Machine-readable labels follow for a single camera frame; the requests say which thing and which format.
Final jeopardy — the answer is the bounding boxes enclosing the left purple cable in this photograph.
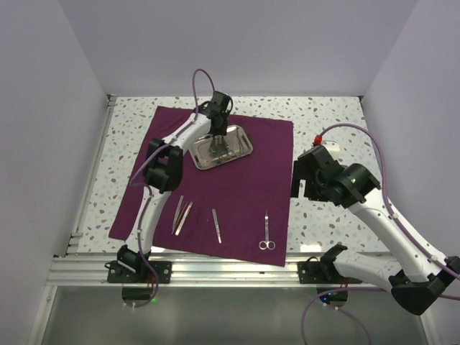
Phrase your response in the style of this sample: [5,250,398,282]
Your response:
[128,68,216,309]

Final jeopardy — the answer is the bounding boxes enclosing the steel scalpel handle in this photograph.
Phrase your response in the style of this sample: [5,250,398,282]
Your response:
[211,208,222,244]

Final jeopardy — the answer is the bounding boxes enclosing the aluminium frame rail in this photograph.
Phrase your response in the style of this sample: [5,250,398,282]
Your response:
[45,252,319,288]

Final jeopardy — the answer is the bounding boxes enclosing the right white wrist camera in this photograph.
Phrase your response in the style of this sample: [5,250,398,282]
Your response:
[313,135,341,155]

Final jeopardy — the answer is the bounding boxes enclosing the steel instrument tray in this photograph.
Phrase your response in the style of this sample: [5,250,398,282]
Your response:
[190,124,254,170]

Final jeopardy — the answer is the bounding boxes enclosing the purple cloth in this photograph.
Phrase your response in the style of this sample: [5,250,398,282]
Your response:
[109,106,295,267]

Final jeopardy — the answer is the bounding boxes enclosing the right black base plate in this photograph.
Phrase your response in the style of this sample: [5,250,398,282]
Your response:
[297,257,333,285]

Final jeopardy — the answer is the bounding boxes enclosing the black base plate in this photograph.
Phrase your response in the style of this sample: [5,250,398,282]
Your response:
[297,257,333,285]
[104,260,173,284]

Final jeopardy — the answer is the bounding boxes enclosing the steel clamp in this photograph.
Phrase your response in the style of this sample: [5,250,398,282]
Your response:
[209,136,235,160]

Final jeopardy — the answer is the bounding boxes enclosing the steel forceps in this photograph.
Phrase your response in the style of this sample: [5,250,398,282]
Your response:
[172,195,184,229]

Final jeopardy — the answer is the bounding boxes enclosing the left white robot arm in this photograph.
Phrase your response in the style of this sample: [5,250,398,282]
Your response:
[116,91,233,282]

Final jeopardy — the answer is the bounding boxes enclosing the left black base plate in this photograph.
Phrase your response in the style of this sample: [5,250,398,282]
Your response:
[104,260,173,284]

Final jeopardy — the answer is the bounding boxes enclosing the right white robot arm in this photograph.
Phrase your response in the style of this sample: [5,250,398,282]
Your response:
[291,145,459,316]

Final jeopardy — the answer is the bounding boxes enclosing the steel tweezers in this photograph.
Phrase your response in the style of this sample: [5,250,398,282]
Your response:
[174,201,193,236]

